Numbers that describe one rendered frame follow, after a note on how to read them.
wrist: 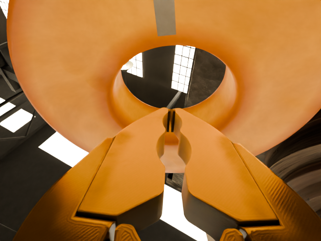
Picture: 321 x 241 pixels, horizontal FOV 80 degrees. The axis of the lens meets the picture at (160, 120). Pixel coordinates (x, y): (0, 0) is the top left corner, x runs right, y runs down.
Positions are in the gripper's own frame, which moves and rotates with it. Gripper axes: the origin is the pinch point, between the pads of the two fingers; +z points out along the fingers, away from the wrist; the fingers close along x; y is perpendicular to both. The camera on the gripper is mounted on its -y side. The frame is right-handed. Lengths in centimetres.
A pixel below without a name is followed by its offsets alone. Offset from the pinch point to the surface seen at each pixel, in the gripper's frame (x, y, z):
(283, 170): 24.5, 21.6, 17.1
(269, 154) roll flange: 25.7, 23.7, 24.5
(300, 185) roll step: 26.4, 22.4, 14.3
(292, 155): 23.8, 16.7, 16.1
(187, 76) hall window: 99, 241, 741
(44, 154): -460, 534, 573
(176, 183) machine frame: 9, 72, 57
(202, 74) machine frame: 9.9, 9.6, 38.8
